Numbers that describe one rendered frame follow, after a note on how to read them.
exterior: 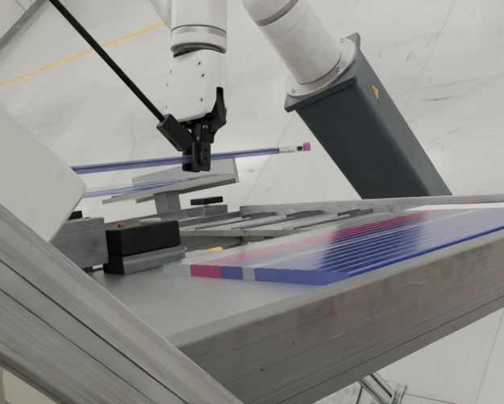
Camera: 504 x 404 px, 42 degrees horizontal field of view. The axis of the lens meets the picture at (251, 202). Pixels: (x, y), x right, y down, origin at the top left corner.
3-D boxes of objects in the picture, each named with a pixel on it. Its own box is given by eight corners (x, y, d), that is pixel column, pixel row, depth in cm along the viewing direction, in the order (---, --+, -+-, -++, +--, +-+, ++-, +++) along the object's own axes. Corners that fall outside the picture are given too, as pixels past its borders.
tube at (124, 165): (304, 151, 116) (304, 144, 115) (311, 150, 115) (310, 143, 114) (34, 179, 80) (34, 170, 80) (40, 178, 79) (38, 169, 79)
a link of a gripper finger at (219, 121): (203, 74, 96) (187, 107, 99) (229, 104, 92) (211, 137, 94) (210, 76, 97) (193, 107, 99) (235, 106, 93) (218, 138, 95)
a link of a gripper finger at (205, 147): (191, 124, 96) (190, 170, 96) (205, 121, 94) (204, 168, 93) (207, 127, 98) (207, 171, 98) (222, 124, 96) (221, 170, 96)
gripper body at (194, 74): (157, 50, 99) (155, 123, 99) (201, 35, 92) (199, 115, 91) (195, 60, 105) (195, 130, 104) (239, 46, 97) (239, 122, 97)
